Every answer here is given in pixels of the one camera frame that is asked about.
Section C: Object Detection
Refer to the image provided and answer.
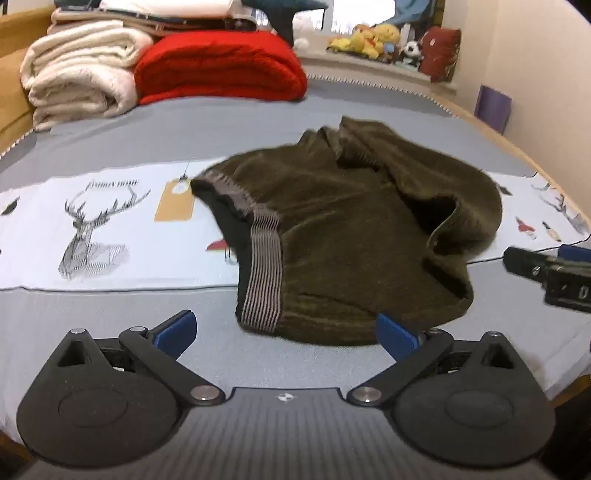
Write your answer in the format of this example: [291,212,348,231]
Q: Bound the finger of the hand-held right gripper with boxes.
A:
[502,246,550,283]
[556,244,591,265]

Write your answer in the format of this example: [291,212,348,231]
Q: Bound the grey deer print bed cover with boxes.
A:
[0,74,591,462]

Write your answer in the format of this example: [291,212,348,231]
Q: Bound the folded red blanket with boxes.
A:
[134,31,308,106]

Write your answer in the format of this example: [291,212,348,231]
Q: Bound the red cushion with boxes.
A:
[418,26,462,84]

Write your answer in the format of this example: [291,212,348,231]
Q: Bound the olive green pants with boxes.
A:
[190,116,504,347]

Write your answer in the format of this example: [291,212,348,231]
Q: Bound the wooden bed rail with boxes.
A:
[434,92,591,217]

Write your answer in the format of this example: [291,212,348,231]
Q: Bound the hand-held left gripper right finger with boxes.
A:
[346,314,520,409]

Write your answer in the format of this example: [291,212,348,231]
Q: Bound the dark teal star pillow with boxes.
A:
[242,0,329,47]

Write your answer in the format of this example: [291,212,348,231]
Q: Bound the folded white fleece blanket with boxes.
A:
[20,19,154,132]

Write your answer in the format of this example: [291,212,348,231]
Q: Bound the soccer ball plush toy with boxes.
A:
[400,41,424,70]

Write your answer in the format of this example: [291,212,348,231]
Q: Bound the orange and yellow plush toy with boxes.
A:
[352,23,402,60]

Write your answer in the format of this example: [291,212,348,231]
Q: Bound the stack of folded cloths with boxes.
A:
[50,0,259,38]

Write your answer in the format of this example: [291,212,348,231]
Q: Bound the window sill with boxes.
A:
[298,46,458,95]

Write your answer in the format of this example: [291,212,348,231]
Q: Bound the small white plush toy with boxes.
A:
[291,14,315,51]

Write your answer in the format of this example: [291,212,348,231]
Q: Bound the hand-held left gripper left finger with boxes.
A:
[55,309,226,408]

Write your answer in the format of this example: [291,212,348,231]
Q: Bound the purple box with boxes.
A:
[475,84,513,136]

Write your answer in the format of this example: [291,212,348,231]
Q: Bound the blue hanging cloth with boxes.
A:
[390,0,437,28]

